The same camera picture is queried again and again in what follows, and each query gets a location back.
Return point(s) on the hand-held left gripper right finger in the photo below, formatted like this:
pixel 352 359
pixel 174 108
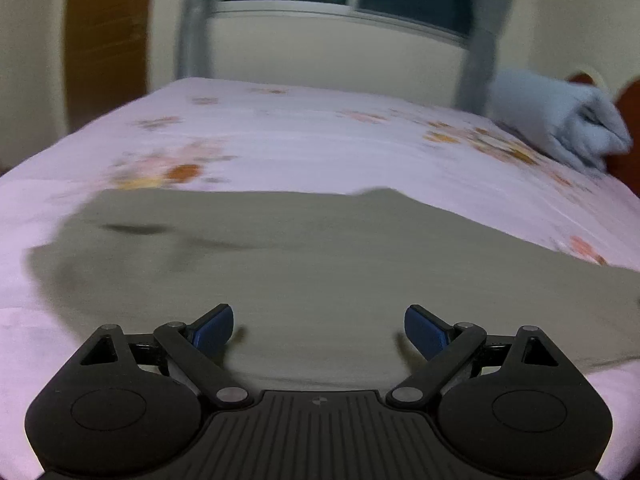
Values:
pixel 425 330

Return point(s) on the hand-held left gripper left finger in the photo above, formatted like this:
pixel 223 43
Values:
pixel 214 327

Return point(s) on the grey pants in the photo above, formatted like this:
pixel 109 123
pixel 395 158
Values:
pixel 320 260

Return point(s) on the floral pink bed sheet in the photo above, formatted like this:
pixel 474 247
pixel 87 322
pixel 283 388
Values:
pixel 300 135

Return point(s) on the rolled light blue duvet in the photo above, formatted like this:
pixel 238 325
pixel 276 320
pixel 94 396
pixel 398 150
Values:
pixel 560 120

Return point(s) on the red wooden headboard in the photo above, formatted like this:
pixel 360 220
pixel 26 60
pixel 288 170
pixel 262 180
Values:
pixel 627 160

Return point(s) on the grey curtain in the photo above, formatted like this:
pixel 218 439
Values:
pixel 482 35
pixel 197 15

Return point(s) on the brown wooden door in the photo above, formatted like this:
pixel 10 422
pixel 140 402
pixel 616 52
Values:
pixel 107 40

